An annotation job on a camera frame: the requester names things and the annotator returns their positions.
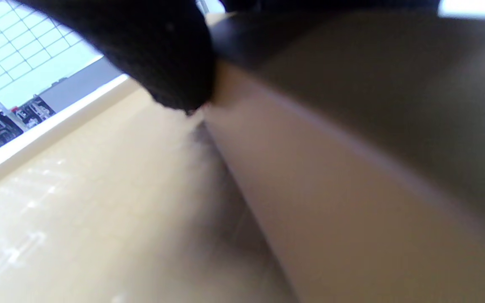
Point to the person's right hand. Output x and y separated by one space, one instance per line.
154 46

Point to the brown cardboard box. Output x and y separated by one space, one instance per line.
352 168

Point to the dark cluttered shelf unit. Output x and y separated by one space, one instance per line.
34 111

